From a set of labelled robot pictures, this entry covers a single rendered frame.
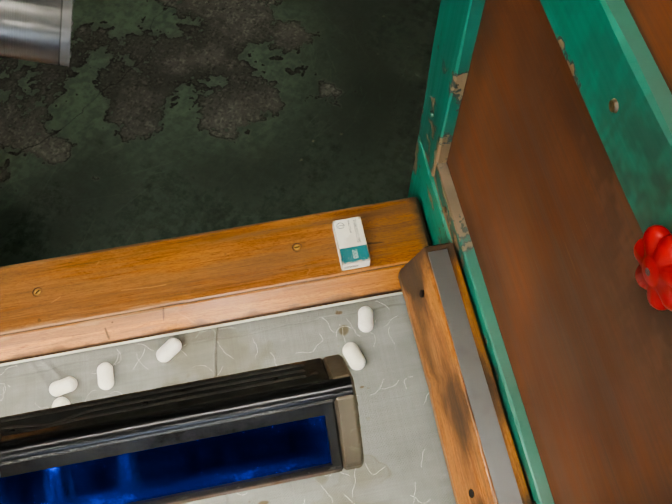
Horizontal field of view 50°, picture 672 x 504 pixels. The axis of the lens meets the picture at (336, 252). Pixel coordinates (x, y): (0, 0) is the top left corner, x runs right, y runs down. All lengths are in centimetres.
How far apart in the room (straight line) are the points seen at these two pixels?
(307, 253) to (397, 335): 15
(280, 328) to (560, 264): 41
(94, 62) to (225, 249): 135
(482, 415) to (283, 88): 144
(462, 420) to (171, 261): 40
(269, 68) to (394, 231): 123
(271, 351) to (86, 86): 139
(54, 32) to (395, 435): 54
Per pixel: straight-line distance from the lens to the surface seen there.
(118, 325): 90
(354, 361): 84
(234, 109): 200
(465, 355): 75
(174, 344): 87
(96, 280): 92
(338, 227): 89
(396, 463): 84
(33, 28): 55
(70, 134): 205
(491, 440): 73
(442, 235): 85
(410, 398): 86
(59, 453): 49
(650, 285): 39
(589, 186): 51
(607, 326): 52
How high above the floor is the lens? 156
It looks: 63 degrees down
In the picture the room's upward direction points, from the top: straight up
